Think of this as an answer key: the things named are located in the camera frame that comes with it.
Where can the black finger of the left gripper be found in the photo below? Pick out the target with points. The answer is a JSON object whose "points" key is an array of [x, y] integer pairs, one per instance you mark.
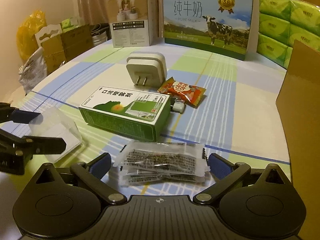
{"points": [[43, 145], [9, 113]]}

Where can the blue milk carton box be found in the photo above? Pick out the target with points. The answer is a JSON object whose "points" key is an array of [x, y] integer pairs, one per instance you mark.
{"points": [[219, 26]]}

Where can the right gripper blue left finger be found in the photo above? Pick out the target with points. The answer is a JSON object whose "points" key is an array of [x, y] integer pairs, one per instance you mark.
{"points": [[89, 177]]}

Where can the green spray medicine box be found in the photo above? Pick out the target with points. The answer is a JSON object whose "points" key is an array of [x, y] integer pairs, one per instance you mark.
{"points": [[130, 113]]}

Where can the checkered bed sheet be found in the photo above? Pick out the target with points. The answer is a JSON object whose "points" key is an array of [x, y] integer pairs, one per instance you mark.
{"points": [[237, 117]]}

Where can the clear plastic tray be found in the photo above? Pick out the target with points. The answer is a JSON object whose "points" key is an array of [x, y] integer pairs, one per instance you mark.
{"points": [[54, 123]]}

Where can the yellow plastic bag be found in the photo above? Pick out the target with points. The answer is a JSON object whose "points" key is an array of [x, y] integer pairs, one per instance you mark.
{"points": [[25, 37]]}

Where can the white product box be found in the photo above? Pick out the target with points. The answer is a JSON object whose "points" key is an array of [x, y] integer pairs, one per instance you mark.
{"points": [[132, 22]]}

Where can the white power adapter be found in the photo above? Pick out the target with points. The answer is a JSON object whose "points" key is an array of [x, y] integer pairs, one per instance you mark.
{"points": [[147, 69]]}

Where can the brown boxes on floor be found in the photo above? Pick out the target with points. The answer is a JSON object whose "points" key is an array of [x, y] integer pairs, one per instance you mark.
{"points": [[61, 47]]}

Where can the brown cardboard box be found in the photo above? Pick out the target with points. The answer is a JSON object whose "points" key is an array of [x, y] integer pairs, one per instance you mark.
{"points": [[298, 107]]}

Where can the small white usb plug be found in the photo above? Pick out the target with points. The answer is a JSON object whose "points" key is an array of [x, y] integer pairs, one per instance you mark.
{"points": [[177, 105]]}

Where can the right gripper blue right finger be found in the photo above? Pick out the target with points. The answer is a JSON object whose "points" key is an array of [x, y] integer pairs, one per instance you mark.
{"points": [[228, 176]]}

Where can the dark sachet bundle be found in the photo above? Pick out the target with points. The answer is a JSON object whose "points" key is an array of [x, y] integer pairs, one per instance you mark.
{"points": [[144, 162]]}

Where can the white printed plastic bag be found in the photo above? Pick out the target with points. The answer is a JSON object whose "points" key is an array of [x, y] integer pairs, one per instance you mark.
{"points": [[33, 71]]}

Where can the red snack packet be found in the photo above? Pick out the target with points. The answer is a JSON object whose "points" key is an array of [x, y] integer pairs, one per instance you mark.
{"points": [[190, 94]]}

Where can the green tissue pack stack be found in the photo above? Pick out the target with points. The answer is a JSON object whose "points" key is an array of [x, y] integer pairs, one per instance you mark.
{"points": [[281, 23]]}

